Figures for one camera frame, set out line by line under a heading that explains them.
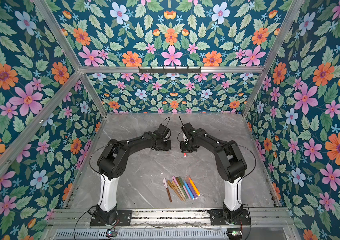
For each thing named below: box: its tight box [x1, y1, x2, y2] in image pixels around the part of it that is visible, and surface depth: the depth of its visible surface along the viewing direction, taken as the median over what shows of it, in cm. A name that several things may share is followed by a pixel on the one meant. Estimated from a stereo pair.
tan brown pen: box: [171, 180, 186, 202], surface depth 84 cm
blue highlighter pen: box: [183, 180, 195, 200], surface depth 84 cm
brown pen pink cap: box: [162, 178, 172, 203], surface depth 85 cm
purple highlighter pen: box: [184, 177, 198, 200], surface depth 84 cm
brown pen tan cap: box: [167, 180, 183, 201], surface depth 85 cm
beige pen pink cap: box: [172, 175, 186, 202], surface depth 84 cm
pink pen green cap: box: [180, 178, 191, 200], surface depth 84 cm
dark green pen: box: [178, 176, 189, 199], surface depth 85 cm
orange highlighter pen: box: [188, 177, 201, 197], surface depth 84 cm
